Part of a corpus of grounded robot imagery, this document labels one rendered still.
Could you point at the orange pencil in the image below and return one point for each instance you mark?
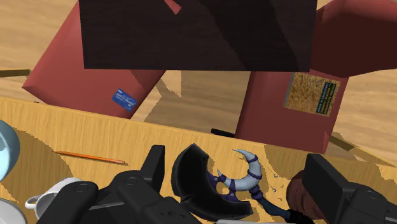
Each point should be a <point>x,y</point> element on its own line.
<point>90,157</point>

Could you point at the brown round object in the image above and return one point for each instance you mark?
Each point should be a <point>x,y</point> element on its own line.
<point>296,192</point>

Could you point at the black toy axe with horn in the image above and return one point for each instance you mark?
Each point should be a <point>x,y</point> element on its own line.
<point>189,186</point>

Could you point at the blue card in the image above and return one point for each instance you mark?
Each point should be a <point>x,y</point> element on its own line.
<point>124,100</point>

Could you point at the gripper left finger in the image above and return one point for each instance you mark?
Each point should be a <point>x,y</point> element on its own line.
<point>139,198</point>

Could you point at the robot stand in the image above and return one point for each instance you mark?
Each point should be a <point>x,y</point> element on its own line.
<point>186,37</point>

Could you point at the grey plate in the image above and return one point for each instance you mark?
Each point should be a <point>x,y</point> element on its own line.
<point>9,214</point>

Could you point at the white cup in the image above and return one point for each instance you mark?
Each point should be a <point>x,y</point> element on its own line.
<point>51,194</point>

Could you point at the red sofa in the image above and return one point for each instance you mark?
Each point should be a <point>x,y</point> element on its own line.
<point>77,77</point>

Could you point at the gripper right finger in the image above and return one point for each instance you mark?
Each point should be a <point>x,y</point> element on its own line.
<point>350,201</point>

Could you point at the yellow cover book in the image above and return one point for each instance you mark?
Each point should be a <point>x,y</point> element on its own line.
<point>307,93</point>

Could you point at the light blue bowl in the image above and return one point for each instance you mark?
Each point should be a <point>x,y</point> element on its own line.
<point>7,149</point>

